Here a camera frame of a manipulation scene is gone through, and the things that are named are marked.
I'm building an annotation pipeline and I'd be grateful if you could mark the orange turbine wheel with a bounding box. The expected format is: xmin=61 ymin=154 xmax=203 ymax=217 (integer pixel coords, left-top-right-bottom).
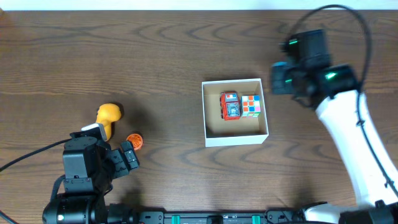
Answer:
xmin=126 ymin=133 xmax=144 ymax=151

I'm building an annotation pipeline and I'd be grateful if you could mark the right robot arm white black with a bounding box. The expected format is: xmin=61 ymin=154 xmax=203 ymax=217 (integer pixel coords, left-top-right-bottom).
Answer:
xmin=271 ymin=62 xmax=397 ymax=223

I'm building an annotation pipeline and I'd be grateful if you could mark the orange toy dinosaur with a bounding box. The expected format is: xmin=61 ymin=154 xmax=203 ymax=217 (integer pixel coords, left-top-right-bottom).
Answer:
xmin=96 ymin=103 xmax=121 ymax=141

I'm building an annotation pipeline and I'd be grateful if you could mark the red toy car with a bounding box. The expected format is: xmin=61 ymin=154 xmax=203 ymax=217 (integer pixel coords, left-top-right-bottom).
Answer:
xmin=220 ymin=91 xmax=241 ymax=121

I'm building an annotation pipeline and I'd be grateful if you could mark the colourful puzzle cube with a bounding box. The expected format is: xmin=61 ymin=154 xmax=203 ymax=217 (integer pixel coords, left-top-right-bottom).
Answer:
xmin=241 ymin=95 xmax=261 ymax=118

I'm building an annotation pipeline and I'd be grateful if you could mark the white cardboard box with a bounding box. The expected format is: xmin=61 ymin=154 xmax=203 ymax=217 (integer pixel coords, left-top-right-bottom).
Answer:
xmin=201 ymin=78 xmax=269 ymax=147

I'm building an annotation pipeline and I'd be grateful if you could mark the blue white ball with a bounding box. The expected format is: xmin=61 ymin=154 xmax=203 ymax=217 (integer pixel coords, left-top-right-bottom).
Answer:
xmin=272 ymin=62 xmax=288 ymax=70

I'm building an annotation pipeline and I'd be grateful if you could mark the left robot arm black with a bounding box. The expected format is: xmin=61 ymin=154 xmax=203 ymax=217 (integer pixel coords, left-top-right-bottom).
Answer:
xmin=42 ymin=133 xmax=139 ymax=224

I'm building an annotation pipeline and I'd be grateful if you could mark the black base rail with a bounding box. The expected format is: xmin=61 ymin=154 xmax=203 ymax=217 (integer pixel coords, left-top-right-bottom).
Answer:
xmin=107 ymin=203 xmax=371 ymax=224

